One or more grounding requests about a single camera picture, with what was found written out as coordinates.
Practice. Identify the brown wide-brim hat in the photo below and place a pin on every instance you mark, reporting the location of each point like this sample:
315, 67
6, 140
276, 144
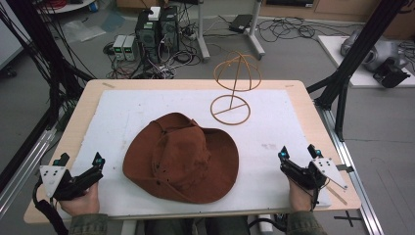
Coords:
182, 160

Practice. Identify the white metal stand frame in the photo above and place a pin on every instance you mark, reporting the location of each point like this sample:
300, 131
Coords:
254, 36

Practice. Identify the black metal frame post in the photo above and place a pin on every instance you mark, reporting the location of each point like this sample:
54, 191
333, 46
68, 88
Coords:
36, 42
355, 55

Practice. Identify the grey rounded shell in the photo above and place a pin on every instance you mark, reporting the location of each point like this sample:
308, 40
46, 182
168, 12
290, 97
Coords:
378, 52

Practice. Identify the black computer tower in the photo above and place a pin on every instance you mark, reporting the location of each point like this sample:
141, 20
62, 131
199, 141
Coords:
169, 31
147, 36

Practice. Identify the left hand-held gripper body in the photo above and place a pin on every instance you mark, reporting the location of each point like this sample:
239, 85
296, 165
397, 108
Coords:
62, 184

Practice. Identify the white foam mat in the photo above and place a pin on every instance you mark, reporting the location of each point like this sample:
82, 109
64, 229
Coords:
130, 107

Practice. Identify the person's right hand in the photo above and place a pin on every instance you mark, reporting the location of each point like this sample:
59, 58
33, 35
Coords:
298, 197

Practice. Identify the white box on tower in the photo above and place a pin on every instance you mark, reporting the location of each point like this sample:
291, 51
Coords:
154, 13

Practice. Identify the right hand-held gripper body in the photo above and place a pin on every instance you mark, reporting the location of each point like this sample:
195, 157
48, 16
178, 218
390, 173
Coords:
314, 174

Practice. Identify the person's left hand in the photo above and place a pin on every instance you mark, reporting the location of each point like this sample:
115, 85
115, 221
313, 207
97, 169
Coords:
81, 203

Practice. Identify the white floor board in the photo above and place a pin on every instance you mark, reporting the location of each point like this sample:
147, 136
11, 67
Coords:
355, 78

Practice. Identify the black flat box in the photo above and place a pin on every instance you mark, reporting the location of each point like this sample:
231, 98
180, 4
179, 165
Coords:
240, 23

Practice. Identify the aluminium rail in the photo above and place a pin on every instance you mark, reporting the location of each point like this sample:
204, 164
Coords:
23, 163
345, 156

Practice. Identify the black device on board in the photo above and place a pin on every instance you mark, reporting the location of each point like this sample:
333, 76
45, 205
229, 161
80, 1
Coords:
391, 74

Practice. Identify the white power strip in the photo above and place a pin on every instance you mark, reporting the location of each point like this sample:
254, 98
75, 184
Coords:
265, 223

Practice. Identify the grey bench power supply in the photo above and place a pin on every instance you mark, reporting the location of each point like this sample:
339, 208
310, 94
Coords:
130, 48
119, 47

